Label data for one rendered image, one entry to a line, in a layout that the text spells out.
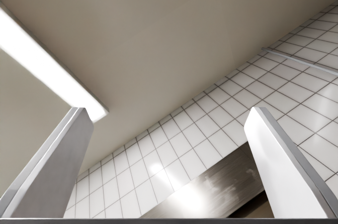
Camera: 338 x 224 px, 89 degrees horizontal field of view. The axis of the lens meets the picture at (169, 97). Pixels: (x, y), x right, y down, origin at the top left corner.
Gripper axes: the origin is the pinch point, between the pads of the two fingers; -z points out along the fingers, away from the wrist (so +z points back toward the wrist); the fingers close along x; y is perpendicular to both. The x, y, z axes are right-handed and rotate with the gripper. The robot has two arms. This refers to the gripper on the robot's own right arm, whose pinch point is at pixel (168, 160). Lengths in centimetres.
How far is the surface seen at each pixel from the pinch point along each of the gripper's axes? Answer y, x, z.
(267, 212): 70, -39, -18
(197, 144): 77, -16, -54
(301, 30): 36, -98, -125
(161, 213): 88, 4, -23
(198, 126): 75, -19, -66
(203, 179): 78, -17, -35
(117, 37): 25, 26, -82
